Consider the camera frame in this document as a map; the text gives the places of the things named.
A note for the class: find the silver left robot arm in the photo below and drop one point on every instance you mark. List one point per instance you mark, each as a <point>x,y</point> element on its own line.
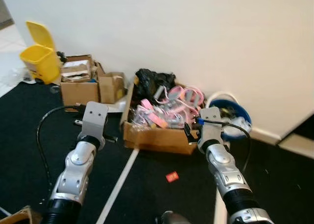
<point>78,160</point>

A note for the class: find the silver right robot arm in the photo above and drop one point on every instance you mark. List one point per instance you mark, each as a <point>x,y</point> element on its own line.
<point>225,170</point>

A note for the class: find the white crumpled trash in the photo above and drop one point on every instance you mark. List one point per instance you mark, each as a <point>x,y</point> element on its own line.
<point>240,123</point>

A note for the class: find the yellow plastic trash bin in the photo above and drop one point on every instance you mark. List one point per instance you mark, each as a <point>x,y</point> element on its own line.
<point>41,62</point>

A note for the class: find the white flat board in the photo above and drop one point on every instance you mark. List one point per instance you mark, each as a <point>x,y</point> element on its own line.
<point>115,105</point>

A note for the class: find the wide cardboard box with clutter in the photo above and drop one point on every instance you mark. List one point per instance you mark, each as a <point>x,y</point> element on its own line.
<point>157,140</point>

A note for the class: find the small plain cardboard box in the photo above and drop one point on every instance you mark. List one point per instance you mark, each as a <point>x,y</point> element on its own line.
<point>112,89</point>

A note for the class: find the white floor strip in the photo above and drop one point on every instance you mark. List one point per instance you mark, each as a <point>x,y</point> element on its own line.
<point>117,185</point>

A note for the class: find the grey plastic tube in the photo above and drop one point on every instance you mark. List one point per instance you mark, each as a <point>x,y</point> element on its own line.
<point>159,92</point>

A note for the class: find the open cardboard box with papers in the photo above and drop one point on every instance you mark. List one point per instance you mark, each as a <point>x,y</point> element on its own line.
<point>78,92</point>

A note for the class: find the black plastic bag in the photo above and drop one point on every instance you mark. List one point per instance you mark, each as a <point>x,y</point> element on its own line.
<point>149,82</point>

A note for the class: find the crumpled brown paper stack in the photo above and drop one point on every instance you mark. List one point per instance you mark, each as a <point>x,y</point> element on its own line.
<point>78,69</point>

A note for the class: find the grey robot right foot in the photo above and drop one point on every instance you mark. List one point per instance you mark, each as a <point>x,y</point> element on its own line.
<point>171,218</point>

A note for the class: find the clear plastic bag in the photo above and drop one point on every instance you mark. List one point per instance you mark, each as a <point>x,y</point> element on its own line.
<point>22,77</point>

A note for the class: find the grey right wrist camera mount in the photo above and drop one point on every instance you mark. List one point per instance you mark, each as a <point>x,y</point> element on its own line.
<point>211,128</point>

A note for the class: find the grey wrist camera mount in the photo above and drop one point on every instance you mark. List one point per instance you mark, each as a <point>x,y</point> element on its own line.
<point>94,117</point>
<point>211,128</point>

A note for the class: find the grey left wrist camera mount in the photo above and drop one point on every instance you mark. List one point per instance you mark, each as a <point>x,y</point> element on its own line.
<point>94,117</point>

